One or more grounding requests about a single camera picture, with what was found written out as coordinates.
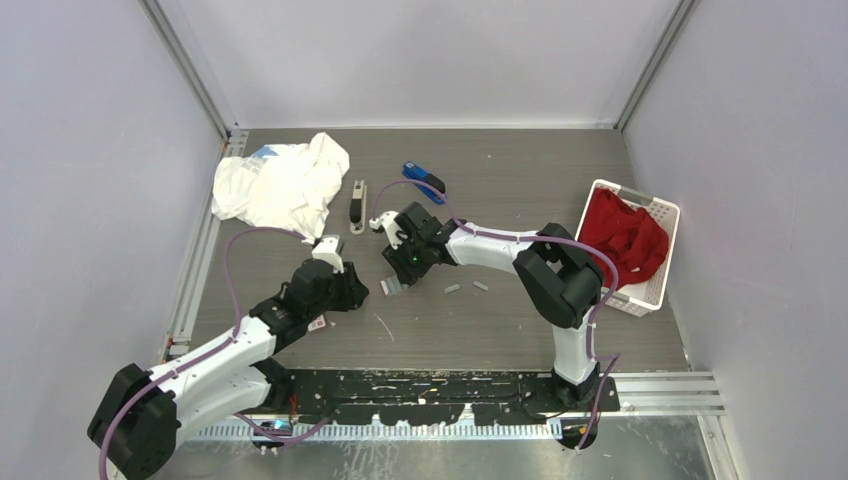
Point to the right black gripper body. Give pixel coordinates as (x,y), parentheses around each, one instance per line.
(409,259)

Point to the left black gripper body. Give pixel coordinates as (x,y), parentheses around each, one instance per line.
(341,294)

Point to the box of staples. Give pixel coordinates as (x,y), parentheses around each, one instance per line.
(392,286)

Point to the blue black stapler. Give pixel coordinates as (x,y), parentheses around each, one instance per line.
(429,184)

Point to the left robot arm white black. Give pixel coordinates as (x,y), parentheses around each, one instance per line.
(146,414)

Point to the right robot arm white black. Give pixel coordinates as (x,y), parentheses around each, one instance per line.
(562,281)

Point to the staple box lid sleeve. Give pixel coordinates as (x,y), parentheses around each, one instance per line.
(317,324)

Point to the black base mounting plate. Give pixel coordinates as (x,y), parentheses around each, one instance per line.
(425,398)

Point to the white crumpled t-shirt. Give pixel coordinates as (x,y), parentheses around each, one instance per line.
(288,186)

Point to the red cloth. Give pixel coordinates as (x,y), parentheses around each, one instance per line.
(631,238)

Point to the white plastic basket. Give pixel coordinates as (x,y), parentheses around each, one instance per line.
(643,298)

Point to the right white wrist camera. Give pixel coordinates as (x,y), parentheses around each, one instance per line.
(387,223)

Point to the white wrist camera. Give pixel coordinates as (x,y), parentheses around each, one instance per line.
(387,223)
(329,249)

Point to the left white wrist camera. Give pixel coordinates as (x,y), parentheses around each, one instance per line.
(329,249)

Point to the white perforated cable rail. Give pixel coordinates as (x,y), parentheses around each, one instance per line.
(235,430)

